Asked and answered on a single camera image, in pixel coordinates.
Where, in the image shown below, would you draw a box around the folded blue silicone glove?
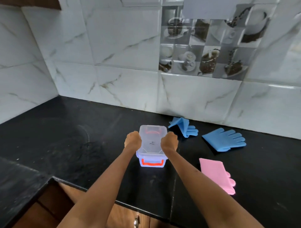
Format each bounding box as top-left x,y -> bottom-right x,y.
168,117 -> 199,138

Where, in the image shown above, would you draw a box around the person's right hand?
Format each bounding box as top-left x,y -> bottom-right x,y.
160,132 -> 179,152

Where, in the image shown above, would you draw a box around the person's right forearm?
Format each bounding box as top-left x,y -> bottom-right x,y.
162,148 -> 265,228

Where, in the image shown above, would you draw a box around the flat blue silicone glove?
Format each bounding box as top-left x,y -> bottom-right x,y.
202,128 -> 247,152

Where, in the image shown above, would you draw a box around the wooden base cabinet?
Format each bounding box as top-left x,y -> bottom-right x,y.
12,182 -> 174,228

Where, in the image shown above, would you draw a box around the wooden wall cabinet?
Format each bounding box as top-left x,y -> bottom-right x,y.
0,0 -> 62,10

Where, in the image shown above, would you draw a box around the person's left forearm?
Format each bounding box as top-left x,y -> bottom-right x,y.
56,145 -> 140,228

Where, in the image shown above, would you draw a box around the person's left hand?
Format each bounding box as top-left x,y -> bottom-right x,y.
124,131 -> 142,150

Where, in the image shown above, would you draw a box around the clear plastic box orange latches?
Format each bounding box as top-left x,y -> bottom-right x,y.
136,125 -> 168,168

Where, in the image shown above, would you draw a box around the pink silicone glove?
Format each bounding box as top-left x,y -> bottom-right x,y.
199,158 -> 236,195

